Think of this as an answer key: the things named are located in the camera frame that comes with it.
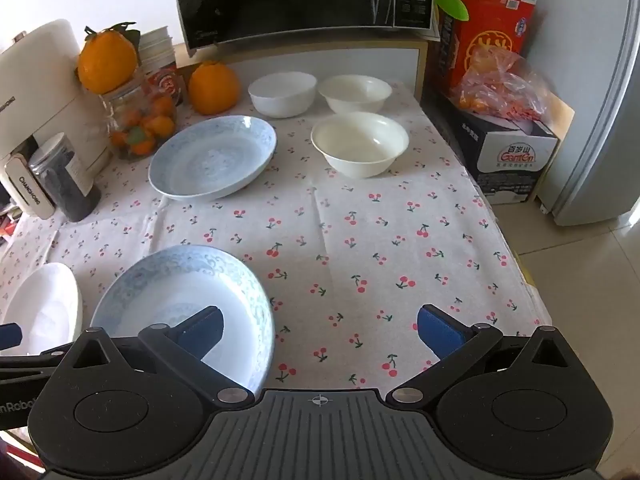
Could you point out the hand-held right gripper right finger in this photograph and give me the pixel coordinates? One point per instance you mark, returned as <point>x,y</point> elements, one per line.
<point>440,332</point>

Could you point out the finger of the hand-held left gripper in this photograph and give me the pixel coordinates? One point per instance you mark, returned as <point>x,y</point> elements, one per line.
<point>10,336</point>

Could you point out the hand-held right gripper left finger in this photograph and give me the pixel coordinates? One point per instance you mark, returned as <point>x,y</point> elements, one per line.
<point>205,332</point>

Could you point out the white rose print plate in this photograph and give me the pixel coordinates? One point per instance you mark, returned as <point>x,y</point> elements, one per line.
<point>45,310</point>

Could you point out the blue patterned plate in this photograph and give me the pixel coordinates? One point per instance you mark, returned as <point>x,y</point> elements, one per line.
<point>150,305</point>
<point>210,160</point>

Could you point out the large cream bowl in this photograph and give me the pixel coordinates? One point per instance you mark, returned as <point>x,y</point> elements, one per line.
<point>360,145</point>

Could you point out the white straight-sided bowl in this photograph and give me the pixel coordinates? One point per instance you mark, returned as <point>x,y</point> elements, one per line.
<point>282,100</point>

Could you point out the small cream bowl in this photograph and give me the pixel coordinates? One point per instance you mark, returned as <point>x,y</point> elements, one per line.
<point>355,92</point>

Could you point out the cherry print tablecloth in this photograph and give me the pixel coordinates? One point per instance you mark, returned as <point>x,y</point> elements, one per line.
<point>350,240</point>

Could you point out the clear jar with dark contents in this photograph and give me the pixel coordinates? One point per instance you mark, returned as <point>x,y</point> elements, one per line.
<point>70,195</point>

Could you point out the black and white carton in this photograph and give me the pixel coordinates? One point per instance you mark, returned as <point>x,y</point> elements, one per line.
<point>510,160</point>

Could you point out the glass jar of small oranges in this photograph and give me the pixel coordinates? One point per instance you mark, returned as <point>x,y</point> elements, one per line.
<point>140,125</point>

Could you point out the large orange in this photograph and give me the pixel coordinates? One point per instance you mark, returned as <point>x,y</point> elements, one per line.
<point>212,87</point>

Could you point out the plastic bag of oranges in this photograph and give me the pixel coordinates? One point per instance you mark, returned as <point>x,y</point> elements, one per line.
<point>500,90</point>

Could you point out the white kitchen appliance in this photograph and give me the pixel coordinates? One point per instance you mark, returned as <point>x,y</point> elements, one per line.
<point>40,85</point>

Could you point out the grey refrigerator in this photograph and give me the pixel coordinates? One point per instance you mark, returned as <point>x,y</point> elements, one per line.
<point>595,110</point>

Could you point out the stack of paper cups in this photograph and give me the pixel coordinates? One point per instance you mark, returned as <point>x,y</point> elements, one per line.
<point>157,55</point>

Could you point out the orange with leaves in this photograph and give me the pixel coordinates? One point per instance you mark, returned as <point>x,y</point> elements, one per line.
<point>107,62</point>

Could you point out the red cardboard box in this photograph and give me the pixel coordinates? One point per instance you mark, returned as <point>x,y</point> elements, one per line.
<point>480,15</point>

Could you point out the green plastic toy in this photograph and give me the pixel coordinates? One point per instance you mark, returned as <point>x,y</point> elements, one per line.
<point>450,2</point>

